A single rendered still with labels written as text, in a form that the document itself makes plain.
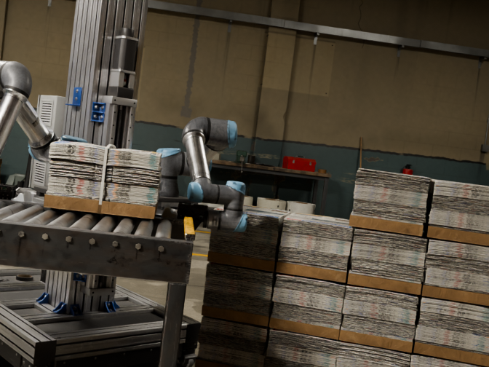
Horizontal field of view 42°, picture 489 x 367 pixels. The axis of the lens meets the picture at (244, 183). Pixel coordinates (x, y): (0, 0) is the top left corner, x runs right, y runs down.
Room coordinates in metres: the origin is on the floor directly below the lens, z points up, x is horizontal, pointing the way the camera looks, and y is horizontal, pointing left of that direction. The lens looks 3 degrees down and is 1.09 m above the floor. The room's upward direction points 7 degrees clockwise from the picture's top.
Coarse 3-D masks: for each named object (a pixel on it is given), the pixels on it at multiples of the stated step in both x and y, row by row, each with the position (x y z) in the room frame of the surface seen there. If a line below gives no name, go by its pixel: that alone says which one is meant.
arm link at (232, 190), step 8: (232, 184) 2.43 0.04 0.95; (240, 184) 2.44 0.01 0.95; (224, 192) 2.42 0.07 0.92; (232, 192) 2.43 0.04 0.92; (240, 192) 2.44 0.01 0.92; (224, 200) 2.42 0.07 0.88; (232, 200) 2.43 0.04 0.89; (240, 200) 2.44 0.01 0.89; (224, 208) 2.45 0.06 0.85; (232, 208) 2.43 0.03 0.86; (240, 208) 2.44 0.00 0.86
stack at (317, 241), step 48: (240, 240) 2.62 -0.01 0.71; (288, 240) 2.59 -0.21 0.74; (336, 240) 2.55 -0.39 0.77; (384, 240) 2.51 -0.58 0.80; (432, 240) 2.48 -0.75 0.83; (240, 288) 2.61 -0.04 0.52; (288, 288) 2.58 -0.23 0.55; (336, 288) 2.54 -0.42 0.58; (480, 288) 2.44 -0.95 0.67; (240, 336) 2.62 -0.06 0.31; (288, 336) 2.57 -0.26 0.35; (384, 336) 2.50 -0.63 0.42; (432, 336) 2.46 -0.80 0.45; (480, 336) 2.43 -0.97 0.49
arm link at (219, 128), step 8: (208, 120) 2.70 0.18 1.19; (216, 120) 2.72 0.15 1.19; (224, 120) 2.74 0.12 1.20; (208, 128) 2.68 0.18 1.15; (216, 128) 2.70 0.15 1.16; (224, 128) 2.71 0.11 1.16; (232, 128) 2.72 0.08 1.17; (208, 136) 2.69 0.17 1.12; (216, 136) 2.70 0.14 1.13; (224, 136) 2.71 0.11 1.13; (232, 136) 2.72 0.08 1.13; (208, 144) 2.73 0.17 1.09; (216, 144) 2.73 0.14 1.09; (224, 144) 2.73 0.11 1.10; (232, 144) 2.74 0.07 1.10; (184, 152) 3.10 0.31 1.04; (208, 152) 2.87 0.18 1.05; (216, 152) 2.88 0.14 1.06; (208, 160) 2.96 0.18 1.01; (184, 168) 3.06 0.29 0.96
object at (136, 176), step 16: (128, 160) 2.19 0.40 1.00; (144, 160) 2.20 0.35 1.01; (160, 160) 2.29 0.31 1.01; (112, 176) 2.19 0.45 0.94; (128, 176) 2.19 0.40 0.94; (144, 176) 2.20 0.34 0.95; (160, 176) 2.35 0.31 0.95; (112, 192) 2.19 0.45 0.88; (128, 192) 2.20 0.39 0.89; (144, 192) 2.21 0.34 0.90
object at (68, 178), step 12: (60, 144) 2.16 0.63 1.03; (72, 144) 2.17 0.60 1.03; (84, 144) 2.30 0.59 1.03; (60, 156) 2.17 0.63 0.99; (72, 156) 2.17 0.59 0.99; (84, 156) 2.17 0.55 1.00; (96, 156) 2.18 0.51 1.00; (60, 168) 2.17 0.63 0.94; (72, 168) 2.18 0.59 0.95; (84, 168) 2.18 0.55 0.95; (60, 180) 2.18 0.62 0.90; (72, 180) 2.18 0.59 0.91; (84, 180) 2.19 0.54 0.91; (48, 192) 2.17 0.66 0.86; (60, 192) 2.17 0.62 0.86; (72, 192) 2.18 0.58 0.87; (84, 192) 2.18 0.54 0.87
